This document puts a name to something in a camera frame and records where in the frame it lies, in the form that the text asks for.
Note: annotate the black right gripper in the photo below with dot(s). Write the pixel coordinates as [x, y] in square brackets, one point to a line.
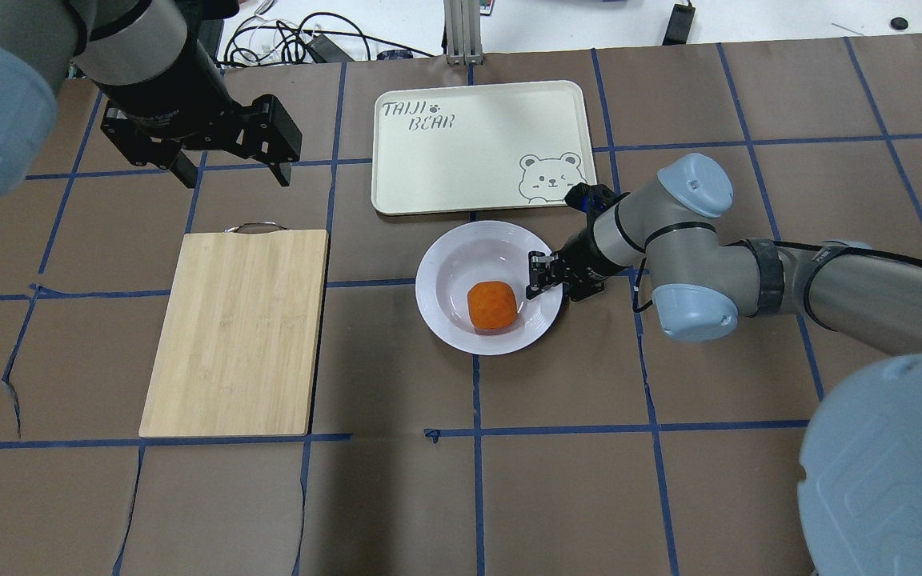
[583, 258]

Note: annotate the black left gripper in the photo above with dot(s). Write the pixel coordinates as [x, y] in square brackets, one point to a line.
[175, 94]

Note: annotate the orange fruit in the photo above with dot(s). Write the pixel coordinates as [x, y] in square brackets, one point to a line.
[492, 305]

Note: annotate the white round plate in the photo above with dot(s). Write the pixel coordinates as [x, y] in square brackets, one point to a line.
[485, 251]

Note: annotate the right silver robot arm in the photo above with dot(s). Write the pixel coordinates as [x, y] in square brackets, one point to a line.
[860, 503]

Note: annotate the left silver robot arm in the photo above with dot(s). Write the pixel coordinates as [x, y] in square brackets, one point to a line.
[41, 40]

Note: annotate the cream bear tray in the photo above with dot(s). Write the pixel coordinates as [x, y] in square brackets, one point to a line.
[470, 148]

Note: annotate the wooden cutting board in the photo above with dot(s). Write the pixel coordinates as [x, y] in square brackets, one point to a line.
[237, 352]

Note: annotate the black power adapter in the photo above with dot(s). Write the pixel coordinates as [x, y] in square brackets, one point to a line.
[679, 25]

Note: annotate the aluminium frame post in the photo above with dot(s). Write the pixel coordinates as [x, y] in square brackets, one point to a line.
[463, 33]

